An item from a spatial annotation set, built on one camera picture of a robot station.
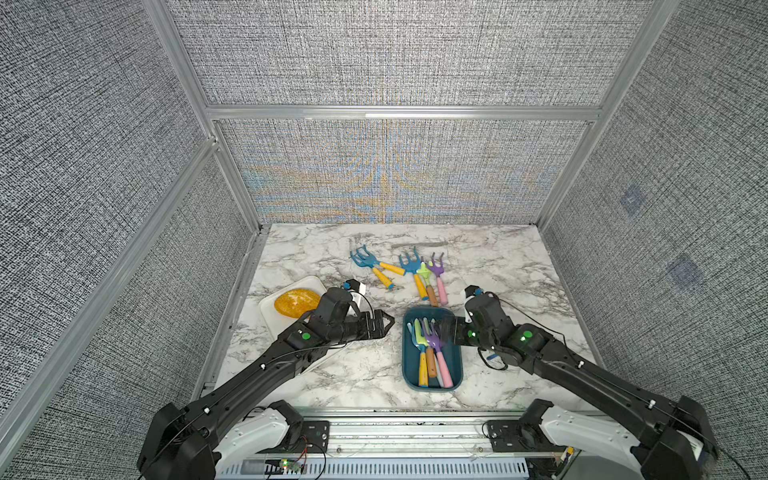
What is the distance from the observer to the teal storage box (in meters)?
0.80

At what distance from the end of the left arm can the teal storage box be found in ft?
0.62

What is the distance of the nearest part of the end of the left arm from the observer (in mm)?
597
